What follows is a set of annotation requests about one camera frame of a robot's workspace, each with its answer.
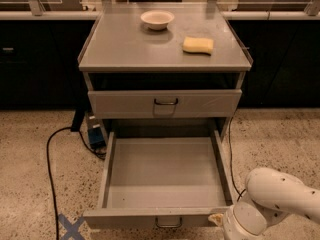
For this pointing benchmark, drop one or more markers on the blue tape cross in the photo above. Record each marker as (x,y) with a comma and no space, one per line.
(72,229)

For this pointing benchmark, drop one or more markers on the yellow sponge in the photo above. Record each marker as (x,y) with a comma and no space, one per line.
(198,45)

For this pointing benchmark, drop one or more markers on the dark lab bench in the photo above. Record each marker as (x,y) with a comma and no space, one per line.
(39,63)

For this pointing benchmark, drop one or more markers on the grey top drawer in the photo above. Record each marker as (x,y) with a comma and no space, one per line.
(164,103)

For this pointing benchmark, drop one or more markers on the blue power box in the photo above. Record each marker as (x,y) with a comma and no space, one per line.
(94,132)

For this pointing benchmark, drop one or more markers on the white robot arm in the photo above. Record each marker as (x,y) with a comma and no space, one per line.
(270,197)

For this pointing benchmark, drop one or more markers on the white ceramic bowl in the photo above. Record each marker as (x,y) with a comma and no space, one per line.
(157,19)

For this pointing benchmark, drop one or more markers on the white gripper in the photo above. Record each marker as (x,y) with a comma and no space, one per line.
(227,224)

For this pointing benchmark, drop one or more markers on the grey drawer cabinet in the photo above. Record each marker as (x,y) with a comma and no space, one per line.
(123,54)

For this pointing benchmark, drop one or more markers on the grey drawer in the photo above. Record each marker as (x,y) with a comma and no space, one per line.
(164,103)
(162,182)

